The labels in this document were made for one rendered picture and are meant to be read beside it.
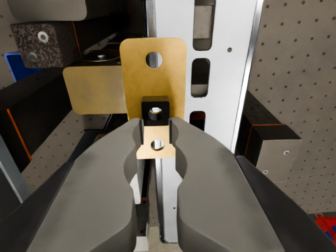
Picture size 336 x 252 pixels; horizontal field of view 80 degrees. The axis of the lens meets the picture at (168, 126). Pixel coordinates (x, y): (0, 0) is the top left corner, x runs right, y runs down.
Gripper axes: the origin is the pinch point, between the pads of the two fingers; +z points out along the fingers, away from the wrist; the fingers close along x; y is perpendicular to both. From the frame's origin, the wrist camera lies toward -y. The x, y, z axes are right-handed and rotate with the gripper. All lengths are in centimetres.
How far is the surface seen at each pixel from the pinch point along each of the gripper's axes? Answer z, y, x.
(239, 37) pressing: 25.2, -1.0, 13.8
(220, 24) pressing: 25.3, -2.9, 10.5
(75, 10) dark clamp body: 17.8, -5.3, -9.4
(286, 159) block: 21.6, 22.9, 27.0
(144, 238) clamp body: 19.1, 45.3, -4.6
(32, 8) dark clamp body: 18.0, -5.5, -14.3
